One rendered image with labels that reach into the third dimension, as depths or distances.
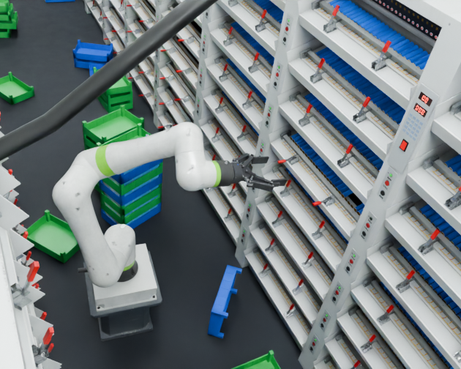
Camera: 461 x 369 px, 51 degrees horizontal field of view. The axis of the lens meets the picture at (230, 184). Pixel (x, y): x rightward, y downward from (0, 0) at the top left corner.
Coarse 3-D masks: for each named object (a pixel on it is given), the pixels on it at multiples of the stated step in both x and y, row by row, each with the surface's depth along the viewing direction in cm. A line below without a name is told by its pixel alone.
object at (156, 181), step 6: (156, 180) 280; (102, 186) 272; (144, 186) 274; (150, 186) 278; (108, 192) 270; (132, 192) 276; (138, 192) 272; (144, 192) 277; (114, 198) 269; (120, 198) 264; (126, 198) 266; (132, 198) 271; (120, 204) 267
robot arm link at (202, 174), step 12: (180, 156) 160; (192, 156) 159; (204, 156) 163; (180, 168) 159; (192, 168) 159; (204, 168) 160; (216, 168) 163; (180, 180) 159; (192, 180) 158; (204, 180) 160; (216, 180) 163
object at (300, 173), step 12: (276, 132) 214; (288, 132) 214; (276, 144) 215; (288, 156) 209; (288, 168) 209; (300, 168) 204; (300, 180) 202; (312, 180) 198; (312, 192) 195; (324, 192) 194; (324, 204) 190; (336, 216) 185; (348, 228) 181; (348, 240) 182
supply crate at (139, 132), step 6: (138, 126) 272; (132, 132) 272; (138, 132) 274; (144, 132) 273; (114, 138) 264; (120, 138) 267; (126, 138) 271; (132, 138) 274; (96, 144) 255; (102, 144) 259
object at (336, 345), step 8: (336, 336) 210; (344, 336) 209; (328, 344) 211; (336, 344) 210; (344, 344) 210; (352, 344) 207; (336, 352) 208; (344, 352) 208; (352, 352) 206; (336, 360) 206; (344, 360) 205; (352, 360) 205; (360, 360) 202; (344, 368) 203; (352, 368) 200; (360, 368) 202; (368, 368) 199
